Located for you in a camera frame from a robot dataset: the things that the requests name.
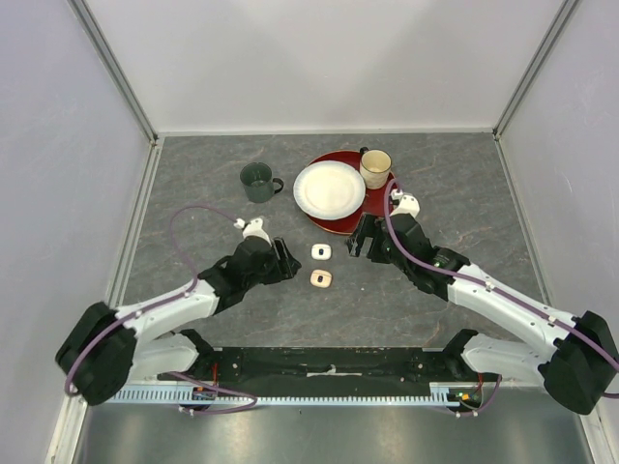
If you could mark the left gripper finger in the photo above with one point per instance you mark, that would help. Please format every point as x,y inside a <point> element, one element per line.
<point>282,251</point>
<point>288,267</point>

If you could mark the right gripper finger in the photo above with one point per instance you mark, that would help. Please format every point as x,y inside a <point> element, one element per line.
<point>369,226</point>
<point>355,243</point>

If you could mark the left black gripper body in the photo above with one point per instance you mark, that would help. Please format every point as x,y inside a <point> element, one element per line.
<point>268,275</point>

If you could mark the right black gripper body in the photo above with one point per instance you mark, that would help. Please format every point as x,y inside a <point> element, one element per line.
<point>381,253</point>

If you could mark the pink earbud case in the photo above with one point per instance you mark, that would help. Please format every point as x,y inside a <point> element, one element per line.
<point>321,279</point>

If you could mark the white earbud case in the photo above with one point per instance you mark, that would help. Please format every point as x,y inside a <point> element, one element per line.
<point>321,252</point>

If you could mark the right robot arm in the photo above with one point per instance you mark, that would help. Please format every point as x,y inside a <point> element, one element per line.
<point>574,358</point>

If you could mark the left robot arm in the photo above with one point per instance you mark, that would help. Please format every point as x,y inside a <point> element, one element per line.
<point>110,346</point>

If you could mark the white plate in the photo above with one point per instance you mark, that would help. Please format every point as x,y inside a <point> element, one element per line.
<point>329,190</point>

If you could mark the beige cup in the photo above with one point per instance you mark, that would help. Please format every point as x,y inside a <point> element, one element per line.
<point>375,167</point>

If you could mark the dark green mug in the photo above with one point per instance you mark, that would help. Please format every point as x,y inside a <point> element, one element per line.
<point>259,183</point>

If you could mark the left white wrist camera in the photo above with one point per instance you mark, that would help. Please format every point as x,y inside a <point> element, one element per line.
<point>252,228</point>

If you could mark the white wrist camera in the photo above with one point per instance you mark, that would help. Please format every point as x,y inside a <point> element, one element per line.
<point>404,204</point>
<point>252,228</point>

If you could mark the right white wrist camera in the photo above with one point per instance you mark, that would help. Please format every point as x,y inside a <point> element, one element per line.
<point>404,204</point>

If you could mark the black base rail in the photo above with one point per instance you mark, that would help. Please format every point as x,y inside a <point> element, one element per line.
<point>333,372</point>

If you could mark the slotted cable duct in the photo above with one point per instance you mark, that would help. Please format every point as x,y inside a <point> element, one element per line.
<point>187,395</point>

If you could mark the right rear aluminium post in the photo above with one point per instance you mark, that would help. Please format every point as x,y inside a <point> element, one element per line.
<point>549,40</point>

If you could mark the aluminium post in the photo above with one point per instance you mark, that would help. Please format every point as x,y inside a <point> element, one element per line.
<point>549,40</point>
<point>96,36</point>

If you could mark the left rear aluminium post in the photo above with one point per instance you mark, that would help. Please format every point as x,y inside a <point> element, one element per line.
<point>96,36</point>

